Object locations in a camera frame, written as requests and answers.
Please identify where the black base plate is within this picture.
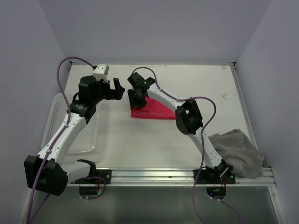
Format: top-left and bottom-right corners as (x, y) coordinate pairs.
(72, 169), (112, 185)
(193, 167), (236, 185)

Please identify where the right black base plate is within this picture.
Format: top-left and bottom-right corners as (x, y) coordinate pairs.
(193, 167), (236, 185)

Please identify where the aluminium mounting rail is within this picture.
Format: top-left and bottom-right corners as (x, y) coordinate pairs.
(29, 166), (274, 187)

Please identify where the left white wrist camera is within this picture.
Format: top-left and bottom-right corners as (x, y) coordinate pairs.
(93, 64), (110, 83)

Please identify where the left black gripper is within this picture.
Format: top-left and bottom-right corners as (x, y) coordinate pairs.
(92, 77), (124, 104)

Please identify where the clear plastic basket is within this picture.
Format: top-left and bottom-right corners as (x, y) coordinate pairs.
(41, 93), (100, 155)

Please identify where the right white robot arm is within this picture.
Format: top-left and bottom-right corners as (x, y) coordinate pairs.
(128, 72), (228, 183)

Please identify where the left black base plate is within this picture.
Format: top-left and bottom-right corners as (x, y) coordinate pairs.
(72, 169), (112, 185)

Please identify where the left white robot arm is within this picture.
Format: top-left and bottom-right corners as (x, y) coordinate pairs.
(24, 76), (125, 196)

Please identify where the grey towel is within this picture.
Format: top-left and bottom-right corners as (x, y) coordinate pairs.
(209, 129), (264, 179)

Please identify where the pink towel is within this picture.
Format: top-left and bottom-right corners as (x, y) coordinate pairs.
(130, 97), (176, 120)

